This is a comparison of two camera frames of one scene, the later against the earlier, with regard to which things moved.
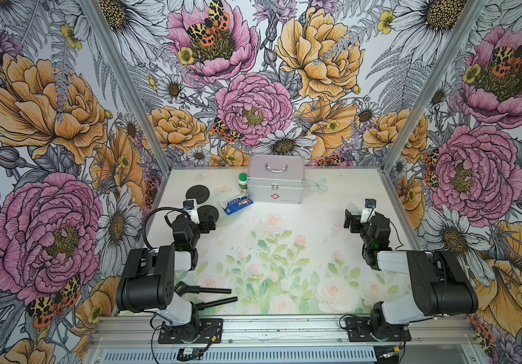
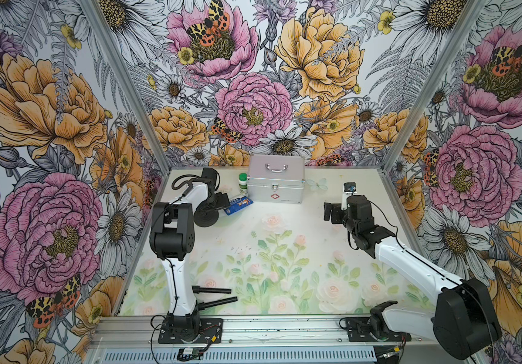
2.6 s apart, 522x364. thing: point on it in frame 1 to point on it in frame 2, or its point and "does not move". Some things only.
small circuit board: (188, 353) does not move
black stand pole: (207, 304) does not move
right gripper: (356, 221) to (336, 208)
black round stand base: (205, 211) does not move
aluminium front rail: (109, 331) does not move
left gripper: (205, 228) to (222, 202)
